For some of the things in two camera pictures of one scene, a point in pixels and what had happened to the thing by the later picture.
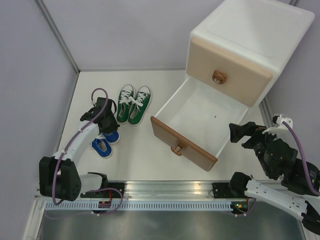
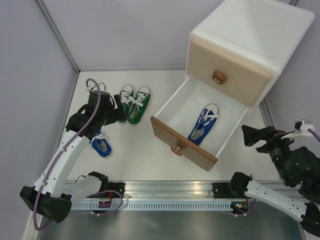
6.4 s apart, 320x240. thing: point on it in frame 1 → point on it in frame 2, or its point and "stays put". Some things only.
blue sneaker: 101,147 stays put
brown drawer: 195,122 stays put
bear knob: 177,150 stays put
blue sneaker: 112,138 → 205,122
